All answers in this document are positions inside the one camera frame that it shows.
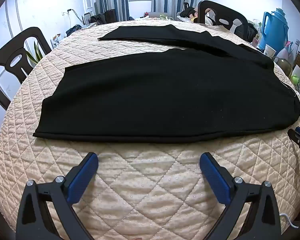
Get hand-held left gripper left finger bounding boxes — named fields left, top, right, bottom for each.
left=16, top=152, right=99, bottom=240

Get black bag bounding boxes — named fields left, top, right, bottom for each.
left=66, top=24, right=83, bottom=37
left=90, top=14, right=105, bottom=25

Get black pants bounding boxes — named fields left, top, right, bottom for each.
left=33, top=25, right=300, bottom=144

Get pink bottle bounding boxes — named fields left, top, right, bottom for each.
left=276, top=41, right=294, bottom=63

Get white paper cup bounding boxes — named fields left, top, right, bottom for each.
left=264, top=44, right=277, bottom=59

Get beige quilted blanket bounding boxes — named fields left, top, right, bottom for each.
left=0, top=20, right=300, bottom=240

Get green plant leaves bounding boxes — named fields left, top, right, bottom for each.
left=26, top=41, right=44, bottom=64

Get dark chair with cutout back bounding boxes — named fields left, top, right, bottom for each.
left=0, top=27, right=52, bottom=110
left=197, top=0, right=248, bottom=40

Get glass teapot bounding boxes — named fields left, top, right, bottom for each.
left=272, top=56, right=293, bottom=78

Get white cable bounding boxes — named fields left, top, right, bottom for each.
left=279, top=214, right=300, bottom=229

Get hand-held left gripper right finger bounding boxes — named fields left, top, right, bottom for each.
left=199, top=152, right=282, bottom=240

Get blue thermos jug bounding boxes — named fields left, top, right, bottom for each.
left=262, top=8, right=290, bottom=55

